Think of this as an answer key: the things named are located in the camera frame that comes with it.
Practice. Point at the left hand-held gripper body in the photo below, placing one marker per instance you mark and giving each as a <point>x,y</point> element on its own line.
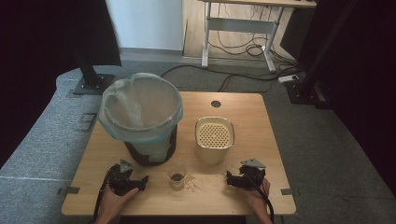
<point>120,182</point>

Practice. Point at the black curtain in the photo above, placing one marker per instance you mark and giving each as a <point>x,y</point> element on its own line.
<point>364,77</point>
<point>46,46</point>

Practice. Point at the black stand with base plate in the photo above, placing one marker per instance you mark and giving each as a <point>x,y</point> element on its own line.
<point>91,81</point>

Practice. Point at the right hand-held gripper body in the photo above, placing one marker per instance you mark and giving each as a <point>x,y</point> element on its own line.
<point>251,177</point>

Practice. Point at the white power strip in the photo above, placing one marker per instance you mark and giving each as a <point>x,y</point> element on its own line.
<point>288,78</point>

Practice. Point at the cream container with strainer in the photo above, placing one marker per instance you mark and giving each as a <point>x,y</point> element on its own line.
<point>214,146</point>

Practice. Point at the grey tape strip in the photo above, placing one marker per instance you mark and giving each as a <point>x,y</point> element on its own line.
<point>70,190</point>
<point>287,191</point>

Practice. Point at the black bin with blue bag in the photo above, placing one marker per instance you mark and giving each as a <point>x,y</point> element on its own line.
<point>140,102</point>

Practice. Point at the dark residue in cup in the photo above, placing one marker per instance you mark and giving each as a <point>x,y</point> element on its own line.
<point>176,177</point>

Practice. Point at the black metal stand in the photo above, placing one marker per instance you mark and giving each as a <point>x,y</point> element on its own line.
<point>306,84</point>

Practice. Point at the small glass cup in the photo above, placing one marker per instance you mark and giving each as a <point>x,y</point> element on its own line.
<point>176,184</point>

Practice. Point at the white metal desk frame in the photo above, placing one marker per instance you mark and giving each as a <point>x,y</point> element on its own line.
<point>239,25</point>

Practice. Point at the person's right hand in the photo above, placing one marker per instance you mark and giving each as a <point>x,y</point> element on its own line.
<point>257,197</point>

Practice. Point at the person's left hand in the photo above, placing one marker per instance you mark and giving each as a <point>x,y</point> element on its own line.
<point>113,202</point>

